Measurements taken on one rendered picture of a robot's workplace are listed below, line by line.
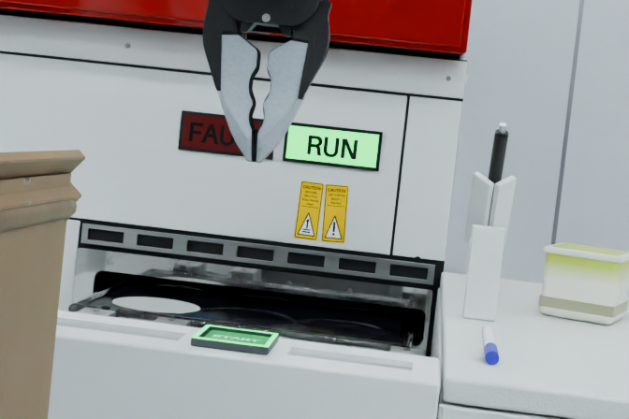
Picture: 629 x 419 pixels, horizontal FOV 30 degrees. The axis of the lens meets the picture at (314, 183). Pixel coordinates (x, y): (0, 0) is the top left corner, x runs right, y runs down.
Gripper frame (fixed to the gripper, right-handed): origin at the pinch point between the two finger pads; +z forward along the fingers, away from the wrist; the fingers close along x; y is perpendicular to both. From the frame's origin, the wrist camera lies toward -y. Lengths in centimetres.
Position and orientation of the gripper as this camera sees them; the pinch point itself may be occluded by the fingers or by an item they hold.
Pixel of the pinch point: (255, 144)
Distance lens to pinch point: 84.5
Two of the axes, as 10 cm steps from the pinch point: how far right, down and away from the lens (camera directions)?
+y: 1.0, -0.4, 9.9
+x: -9.9, -1.1, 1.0
